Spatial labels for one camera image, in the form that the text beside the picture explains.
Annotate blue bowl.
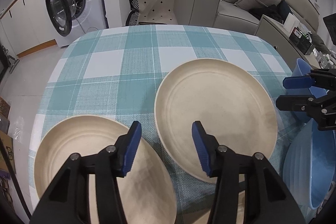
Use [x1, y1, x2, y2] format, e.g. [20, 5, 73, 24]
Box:
[286, 59, 327, 123]
[282, 119, 335, 209]

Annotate cream plate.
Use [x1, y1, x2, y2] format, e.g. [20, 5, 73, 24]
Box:
[154, 59, 278, 184]
[30, 115, 177, 223]

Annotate white kitchen base cabinets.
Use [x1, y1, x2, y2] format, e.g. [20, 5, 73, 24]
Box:
[1, 0, 57, 57]

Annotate grey side cabinet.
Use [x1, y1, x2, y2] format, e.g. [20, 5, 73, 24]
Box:
[255, 15, 320, 71]

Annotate grey sofa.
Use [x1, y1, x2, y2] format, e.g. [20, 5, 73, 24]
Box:
[174, 0, 319, 34]

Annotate black box with cables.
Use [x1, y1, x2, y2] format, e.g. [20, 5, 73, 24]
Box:
[289, 27, 314, 55]

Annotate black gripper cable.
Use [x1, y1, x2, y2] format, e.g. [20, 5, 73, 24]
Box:
[0, 134, 34, 218]

